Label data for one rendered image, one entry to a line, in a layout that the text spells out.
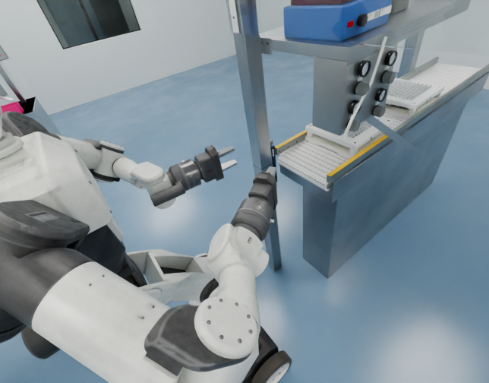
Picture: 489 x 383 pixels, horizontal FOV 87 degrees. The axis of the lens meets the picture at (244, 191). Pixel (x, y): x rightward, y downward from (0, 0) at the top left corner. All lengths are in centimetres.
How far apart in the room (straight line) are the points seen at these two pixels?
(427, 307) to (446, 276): 24
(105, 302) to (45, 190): 23
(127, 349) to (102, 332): 3
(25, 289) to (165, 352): 17
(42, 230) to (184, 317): 20
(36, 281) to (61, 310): 4
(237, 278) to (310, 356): 109
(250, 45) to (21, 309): 81
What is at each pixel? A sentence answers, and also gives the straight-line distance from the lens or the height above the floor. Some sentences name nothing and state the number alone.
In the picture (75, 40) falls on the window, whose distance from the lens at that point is 579.
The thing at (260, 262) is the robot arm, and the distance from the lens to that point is 56.
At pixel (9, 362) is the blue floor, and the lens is 215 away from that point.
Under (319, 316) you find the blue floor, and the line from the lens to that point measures 157.
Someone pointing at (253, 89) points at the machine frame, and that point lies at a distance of 93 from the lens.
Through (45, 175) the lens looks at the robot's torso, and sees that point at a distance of 51.
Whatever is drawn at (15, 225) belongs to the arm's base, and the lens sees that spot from 39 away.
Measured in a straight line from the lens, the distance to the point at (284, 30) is 74.
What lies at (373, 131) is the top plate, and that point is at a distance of 112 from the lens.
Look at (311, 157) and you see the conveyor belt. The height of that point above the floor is 83.
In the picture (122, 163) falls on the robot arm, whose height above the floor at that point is 103.
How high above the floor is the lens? 144
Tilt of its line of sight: 41 degrees down
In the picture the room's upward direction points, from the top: 11 degrees counter-clockwise
